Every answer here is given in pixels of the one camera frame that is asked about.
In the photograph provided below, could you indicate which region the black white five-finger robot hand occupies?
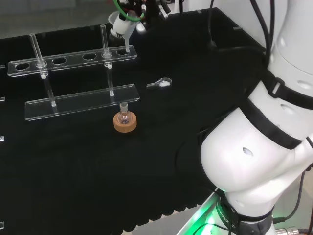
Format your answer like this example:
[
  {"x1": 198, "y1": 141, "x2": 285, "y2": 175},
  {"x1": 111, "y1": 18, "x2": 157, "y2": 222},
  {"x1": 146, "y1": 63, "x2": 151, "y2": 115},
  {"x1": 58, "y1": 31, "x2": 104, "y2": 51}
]
[{"x1": 109, "y1": 0, "x2": 172, "y2": 39}]

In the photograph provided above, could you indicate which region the clear plastic funnel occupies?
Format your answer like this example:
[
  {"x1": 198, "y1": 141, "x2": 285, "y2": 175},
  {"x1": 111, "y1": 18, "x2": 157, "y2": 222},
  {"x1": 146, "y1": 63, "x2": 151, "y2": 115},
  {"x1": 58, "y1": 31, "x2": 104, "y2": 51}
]
[{"x1": 108, "y1": 12, "x2": 131, "y2": 53}]

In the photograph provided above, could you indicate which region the glass weighing funnel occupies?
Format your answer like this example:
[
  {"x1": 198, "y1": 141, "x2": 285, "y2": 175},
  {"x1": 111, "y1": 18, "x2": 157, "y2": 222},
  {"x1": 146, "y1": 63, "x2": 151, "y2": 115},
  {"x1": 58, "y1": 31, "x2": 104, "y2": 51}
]
[{"x1": 146, "y1": 77, "x2": 173, "y2": 88}]

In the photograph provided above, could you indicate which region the clear acrylic funnel stand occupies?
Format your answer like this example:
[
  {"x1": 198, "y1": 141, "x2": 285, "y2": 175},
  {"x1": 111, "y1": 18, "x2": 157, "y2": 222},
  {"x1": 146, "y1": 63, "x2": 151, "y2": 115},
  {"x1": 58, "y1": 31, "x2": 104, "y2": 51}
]
[{"x1": 7, "y1": 24, "x2": 140, "y2": 122}]

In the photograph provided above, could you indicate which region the round-bottom glass flask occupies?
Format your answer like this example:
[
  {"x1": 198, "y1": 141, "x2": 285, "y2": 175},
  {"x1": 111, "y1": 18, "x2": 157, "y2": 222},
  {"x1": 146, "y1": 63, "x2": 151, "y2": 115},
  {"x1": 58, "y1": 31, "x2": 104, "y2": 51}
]
[{"x1": 117, "y1": 102, "x2": 133, "y2": 124}]

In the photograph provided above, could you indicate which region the black bench cloth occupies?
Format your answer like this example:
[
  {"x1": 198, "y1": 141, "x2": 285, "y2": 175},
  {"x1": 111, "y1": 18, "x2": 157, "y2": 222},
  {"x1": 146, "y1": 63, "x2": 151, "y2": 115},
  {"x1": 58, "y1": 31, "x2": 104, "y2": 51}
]
[{"x1": 0, "y1": 7, "x2": 267, "y2": 233}]

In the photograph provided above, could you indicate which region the green cable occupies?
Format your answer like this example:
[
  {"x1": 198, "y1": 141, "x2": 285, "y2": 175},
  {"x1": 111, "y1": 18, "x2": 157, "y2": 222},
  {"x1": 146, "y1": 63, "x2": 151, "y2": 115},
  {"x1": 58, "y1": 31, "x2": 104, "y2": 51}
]
[{"x1": 114, "y1": 0, "x2": 147, "y2": 22}]

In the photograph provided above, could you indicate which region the cork ring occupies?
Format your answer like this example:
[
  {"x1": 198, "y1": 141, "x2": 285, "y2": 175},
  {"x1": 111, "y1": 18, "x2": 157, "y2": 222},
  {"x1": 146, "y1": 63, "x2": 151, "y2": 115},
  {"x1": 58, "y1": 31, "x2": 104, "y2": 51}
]
[{"x1": 113, "y1": 110, "x2": 137, "y2": 134}]

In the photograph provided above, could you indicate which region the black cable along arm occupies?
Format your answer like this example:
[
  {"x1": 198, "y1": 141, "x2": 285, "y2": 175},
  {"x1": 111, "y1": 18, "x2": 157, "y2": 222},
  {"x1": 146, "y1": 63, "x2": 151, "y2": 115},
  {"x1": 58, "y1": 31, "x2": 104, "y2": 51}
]
[{"x1": 249, "y1": 0, "x2": 276, "y2": 64}]

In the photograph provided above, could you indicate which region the grey metal base plate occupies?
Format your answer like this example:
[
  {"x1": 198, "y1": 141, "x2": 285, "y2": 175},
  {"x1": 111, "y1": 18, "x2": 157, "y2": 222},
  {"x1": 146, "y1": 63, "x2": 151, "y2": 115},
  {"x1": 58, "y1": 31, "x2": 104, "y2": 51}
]
[{"x1": 132, "y1": 195, "x2": 221, "y2": 235}]

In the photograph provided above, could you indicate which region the black cable at arm base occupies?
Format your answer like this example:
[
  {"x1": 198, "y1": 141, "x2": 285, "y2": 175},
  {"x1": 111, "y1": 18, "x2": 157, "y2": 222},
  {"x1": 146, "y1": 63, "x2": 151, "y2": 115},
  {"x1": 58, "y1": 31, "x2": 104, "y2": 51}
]
[{"x1": 272, "y1": 168, "x2": 313, "y2": 223}]

